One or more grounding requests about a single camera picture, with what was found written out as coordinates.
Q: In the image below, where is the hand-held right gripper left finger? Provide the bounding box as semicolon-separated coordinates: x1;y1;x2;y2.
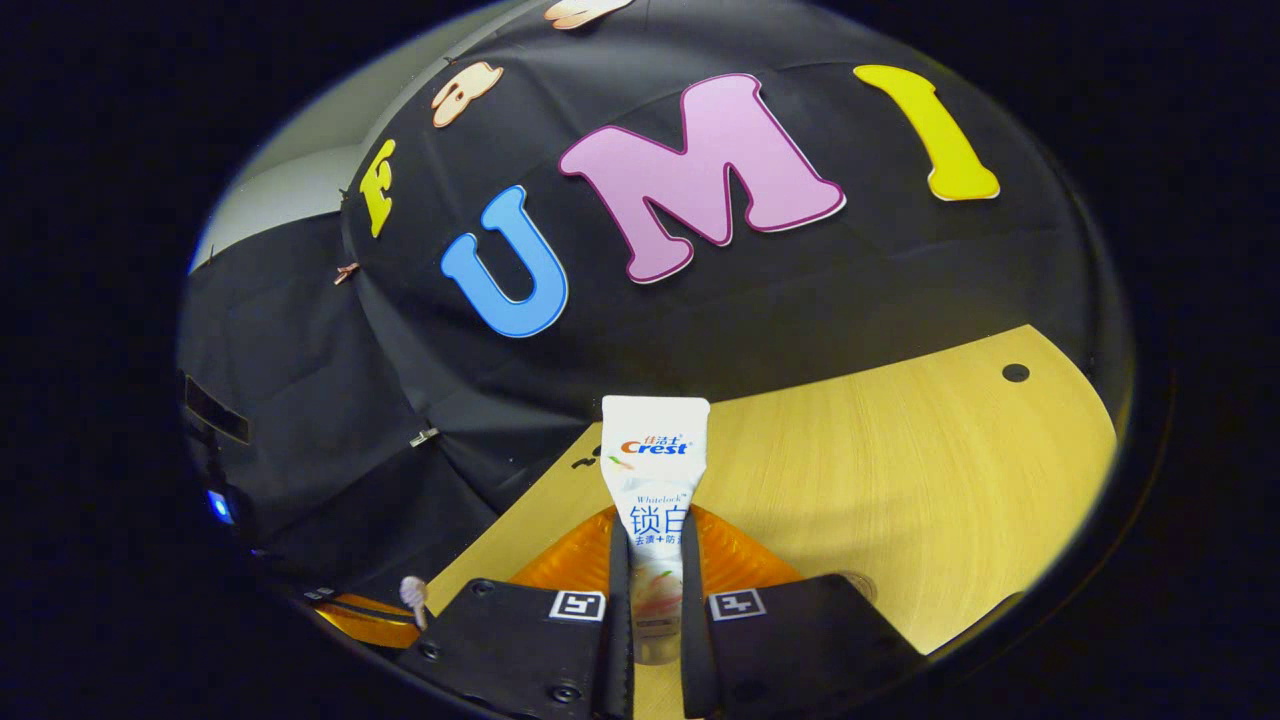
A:
395;505;637;720

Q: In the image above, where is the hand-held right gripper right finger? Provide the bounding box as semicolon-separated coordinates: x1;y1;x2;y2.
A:
679;505;927;720

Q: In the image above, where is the black backdrop cloth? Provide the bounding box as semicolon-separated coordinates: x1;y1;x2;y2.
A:
178;0;1136;611

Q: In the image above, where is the dark box with blue light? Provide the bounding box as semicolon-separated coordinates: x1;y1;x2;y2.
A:
180;370;256;531

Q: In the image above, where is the wooden desktop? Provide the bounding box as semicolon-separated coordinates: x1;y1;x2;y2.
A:
425;323;1119;720

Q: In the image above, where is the white toothpaste tube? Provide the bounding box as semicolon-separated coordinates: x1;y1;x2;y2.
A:
601;395;711;666

